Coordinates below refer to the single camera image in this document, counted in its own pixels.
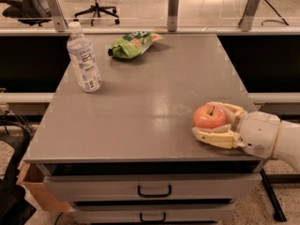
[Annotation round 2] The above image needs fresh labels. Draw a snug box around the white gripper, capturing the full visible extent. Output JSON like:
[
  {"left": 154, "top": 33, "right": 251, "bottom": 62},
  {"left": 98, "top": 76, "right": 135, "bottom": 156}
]
[{"left": 192, "top": 101, "right": 280, "bottom": 158}]

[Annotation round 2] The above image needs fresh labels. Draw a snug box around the red apple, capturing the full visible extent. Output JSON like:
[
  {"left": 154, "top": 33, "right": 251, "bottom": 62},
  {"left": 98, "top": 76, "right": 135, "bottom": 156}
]
[{"left": 193, "top": 104, "right": 226, "bottom": 128}]

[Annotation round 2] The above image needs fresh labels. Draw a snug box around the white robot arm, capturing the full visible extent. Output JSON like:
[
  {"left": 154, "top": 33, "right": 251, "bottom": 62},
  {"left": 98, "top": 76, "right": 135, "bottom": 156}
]
[{"left": 192, "top": 101, "right": 300, "bottom": 173}]

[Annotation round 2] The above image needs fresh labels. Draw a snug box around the green rice chip bag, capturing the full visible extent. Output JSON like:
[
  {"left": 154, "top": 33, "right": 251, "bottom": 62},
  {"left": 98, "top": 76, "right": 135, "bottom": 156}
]
[{"left": 108, "top": 31, "right": 164, "bottom": 59}]

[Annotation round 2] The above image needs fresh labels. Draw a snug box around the black metal floor stand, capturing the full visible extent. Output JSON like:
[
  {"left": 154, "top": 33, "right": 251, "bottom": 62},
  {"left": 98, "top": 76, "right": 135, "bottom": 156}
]
[{"left": 260, "top": 170, "right": 300, "bottom": 222}]

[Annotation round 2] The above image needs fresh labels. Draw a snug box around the grey drawer cabinet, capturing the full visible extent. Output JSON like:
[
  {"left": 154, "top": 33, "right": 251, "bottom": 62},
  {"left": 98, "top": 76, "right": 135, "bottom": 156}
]
[{"left": 24, "top": 34, "right": 263, "bottom": 210}]

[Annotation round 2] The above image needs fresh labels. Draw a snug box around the lower grey drawer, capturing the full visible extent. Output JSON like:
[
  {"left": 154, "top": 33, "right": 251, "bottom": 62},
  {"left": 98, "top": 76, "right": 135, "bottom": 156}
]
[{"left": 71, "top": 203, "right": 235, "bottom": 224}]

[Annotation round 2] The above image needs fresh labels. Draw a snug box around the grey drawer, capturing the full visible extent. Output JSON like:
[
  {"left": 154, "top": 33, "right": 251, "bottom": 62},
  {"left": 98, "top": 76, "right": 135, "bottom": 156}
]
[
  {"left": 44, "top": 173, "right": 261, "bottom": 203},
  {"left": 71, "top": 203, "right": 235, "bottom": 224}
]

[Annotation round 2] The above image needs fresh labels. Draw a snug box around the upper grey drawer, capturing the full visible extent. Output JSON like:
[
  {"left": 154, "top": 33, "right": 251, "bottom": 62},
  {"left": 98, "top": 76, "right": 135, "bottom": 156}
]
[{"left": 44, "top": 173, "right": 261, "bottom": 203}]

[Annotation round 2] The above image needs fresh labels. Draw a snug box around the clear plastic water bottle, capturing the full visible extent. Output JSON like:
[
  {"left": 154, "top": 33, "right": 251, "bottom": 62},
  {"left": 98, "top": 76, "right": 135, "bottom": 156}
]
[{"left": 67, "top": 22, "right": 101, "bottom": 93}]

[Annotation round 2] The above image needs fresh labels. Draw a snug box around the wooden box on floor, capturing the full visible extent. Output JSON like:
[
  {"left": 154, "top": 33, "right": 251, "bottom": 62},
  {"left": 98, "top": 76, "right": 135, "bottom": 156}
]
[{"left": 18, "top": 164, "right": 70, "bottom": 212}]

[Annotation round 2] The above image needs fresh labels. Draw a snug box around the black office chair left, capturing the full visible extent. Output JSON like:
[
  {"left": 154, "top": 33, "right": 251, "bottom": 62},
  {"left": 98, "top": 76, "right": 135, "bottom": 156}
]
[{"left": 0, "top": 0, "right": 52, "bottom": 26}]

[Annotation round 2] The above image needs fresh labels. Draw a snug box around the black chair near left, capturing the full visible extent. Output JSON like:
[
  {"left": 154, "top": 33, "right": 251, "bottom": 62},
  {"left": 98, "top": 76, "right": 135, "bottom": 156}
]
[{"left": 0, "top": 121, "right": 37, "bottom": 225}]

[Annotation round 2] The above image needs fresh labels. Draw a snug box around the right metal railing post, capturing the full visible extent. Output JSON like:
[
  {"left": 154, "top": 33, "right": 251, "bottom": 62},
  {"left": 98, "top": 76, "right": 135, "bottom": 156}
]
[{"left": 238, "top": 0, "right": 261, "bottom": 32}]

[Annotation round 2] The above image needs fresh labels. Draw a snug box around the metal railing post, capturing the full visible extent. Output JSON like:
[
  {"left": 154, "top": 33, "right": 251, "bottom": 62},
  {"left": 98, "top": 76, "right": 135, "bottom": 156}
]
[
  {"left": 238, "top": 0, "right": 261, "bottom": 32},
  {"left": 47, "top": 0, "right": 68, "bottom": 32},
  {"left": 167, "top": 0, "right": 179, "bottom": 32}
]

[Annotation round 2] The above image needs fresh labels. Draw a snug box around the black lower drawer handle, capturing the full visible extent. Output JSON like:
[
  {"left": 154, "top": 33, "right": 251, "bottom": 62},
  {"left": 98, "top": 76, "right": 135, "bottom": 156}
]
[{"left": 139, "top": 212, "right": 167, "bottom": 223}]

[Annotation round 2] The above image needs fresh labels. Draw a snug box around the black drawer handle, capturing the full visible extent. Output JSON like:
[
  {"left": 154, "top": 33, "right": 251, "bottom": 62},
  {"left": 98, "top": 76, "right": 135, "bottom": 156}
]
[
  {"left": 137, "top": 185, "right": 173, "bottom": 199},
  {"left": 139, "top": 212, "right": 167, "bottom": 223}
]

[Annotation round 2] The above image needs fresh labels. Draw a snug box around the black upper drawer handle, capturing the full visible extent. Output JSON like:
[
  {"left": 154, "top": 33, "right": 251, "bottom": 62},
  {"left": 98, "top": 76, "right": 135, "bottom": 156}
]
[{"left": 137, "top": 185, "right": 173, "bottom": 199}]

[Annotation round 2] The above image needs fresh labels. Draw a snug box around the black cable on floor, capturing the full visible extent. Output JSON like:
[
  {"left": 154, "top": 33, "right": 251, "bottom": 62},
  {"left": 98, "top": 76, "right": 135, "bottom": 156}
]
[{"left": 261, "top": 0, "right": 290, "bottom": 26}]

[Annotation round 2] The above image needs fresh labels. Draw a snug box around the middle metal railing post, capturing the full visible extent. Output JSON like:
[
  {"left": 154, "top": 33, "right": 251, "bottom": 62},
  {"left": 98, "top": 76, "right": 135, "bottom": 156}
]
[{"left": 167, "top": 0, "right": 179, "bottom": 32}]

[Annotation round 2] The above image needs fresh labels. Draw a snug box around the left metal railing post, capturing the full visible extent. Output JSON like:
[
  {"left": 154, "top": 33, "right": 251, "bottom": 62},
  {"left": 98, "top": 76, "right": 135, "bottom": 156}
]
[{"left": 47, "top": 0, "right": 68, "bottom": 32}]

